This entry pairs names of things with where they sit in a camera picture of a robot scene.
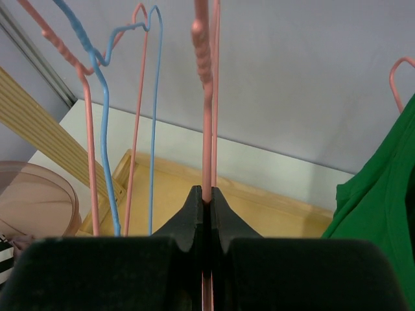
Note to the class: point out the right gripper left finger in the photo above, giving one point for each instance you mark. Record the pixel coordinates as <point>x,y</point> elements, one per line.
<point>186,225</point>

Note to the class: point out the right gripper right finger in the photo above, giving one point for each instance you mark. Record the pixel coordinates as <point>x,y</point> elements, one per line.
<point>229,232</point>

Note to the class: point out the green tank top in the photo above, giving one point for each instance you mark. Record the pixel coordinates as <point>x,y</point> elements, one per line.
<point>377,204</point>

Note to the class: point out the pink tank top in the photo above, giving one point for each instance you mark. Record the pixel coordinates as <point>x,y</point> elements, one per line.
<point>22,242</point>

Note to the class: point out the black white striped tank top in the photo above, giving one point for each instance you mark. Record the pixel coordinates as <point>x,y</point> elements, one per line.
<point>6,260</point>

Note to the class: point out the light blue wire hanger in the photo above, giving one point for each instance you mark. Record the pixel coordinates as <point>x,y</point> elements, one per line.
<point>97,59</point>

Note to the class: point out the wooden clothes rack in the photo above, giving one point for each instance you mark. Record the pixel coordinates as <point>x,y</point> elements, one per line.
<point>160,187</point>

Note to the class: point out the pink translucent plastic basket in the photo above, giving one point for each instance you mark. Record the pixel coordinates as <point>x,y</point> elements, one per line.
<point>37,201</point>

